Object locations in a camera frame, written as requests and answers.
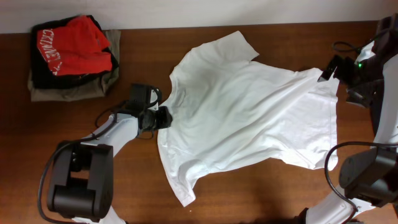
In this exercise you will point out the khaki folded garment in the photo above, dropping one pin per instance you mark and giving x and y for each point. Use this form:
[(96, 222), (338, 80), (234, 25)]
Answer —
[(93, 89)]

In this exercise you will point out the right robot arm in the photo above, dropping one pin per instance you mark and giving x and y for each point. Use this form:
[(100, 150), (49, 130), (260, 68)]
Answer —
[(367, 179)]

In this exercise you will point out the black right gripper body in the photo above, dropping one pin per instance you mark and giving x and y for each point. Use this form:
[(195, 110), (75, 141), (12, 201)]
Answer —
[(336, 70)]

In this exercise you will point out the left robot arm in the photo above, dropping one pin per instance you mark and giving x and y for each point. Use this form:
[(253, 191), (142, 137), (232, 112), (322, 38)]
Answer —
[(81, 183)]

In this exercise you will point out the red folded shirt white lettering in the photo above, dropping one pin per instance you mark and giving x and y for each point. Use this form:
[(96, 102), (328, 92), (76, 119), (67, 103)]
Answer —
[(76, 48)]

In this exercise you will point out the white t-shirt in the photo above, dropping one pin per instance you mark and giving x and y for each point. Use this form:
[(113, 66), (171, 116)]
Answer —
[(230, 111)]

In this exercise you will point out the black folded shirt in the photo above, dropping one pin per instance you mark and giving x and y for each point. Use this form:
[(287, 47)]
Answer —
[(43, 78)]

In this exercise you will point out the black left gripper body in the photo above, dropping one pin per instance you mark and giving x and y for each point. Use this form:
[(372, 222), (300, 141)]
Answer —
[(165, 117)]

